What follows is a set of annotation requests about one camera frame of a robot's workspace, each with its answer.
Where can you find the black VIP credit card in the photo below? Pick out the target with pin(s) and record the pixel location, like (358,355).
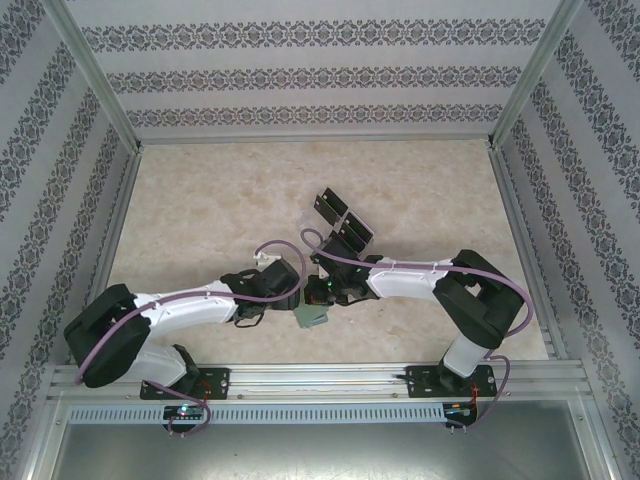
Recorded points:
(337,200)
(325,210)
(360,222)
(350,246)
(352,235)

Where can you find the aluminium mounting rail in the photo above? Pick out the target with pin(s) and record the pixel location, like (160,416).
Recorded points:
(310,382)

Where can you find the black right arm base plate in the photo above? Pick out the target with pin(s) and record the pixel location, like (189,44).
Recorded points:
(417,382)

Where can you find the green leather card holder wallet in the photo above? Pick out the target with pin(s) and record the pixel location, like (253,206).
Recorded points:
(310,317)

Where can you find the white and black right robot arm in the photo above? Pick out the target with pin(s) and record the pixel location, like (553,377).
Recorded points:
(410,280)

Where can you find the aluminium frame post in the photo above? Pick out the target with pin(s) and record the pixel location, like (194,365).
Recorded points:
(100,75)
(535,75)

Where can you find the grey metal sheet panel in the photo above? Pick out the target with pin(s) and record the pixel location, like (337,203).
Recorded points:
(320,455)

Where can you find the clear acrylic card display stand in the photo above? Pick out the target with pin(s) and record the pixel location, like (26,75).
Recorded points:
(315,225)

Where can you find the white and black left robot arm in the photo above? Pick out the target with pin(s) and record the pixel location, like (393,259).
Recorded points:
(190,307)

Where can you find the small circuit board green light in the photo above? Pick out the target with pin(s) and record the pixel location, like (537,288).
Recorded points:
(185,412)

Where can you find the aluminium table side rail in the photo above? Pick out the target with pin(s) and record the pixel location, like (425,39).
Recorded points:
(120,210)
(515,200)

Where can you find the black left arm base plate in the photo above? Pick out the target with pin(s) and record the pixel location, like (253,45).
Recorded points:
(220,382)

